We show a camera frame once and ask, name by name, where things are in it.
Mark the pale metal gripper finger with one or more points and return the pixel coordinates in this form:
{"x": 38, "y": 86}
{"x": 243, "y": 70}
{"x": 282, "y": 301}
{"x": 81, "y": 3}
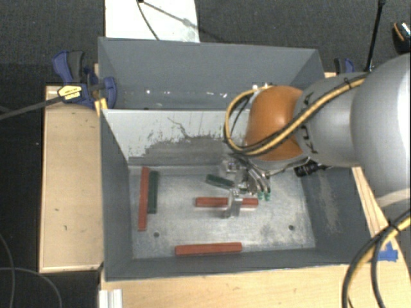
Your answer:
{"x": 227, "y": 211}
{"x": 237, "y": 206}

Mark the red-brown flat block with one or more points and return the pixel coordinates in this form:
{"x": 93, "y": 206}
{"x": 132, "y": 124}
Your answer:
{"x": 143, "y": 201}
{"x": 208, "y": 249}
{"x": 210, "y": 201}

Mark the dark green flat block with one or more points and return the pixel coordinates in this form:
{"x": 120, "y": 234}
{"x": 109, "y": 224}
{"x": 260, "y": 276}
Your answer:
{"x": 153, "y": 192}
{"x": 218, "y": 180}

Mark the grey metal bin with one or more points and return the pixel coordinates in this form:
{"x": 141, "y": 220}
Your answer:
{"x": 199, "y": 72}

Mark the pale wood flat board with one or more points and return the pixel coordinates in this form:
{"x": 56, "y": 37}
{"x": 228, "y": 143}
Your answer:
{"x": 72, "y": 178}

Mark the black cylinder on white bracket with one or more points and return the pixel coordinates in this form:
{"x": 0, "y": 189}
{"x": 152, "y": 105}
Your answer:
{"x": 306, "y": 169}

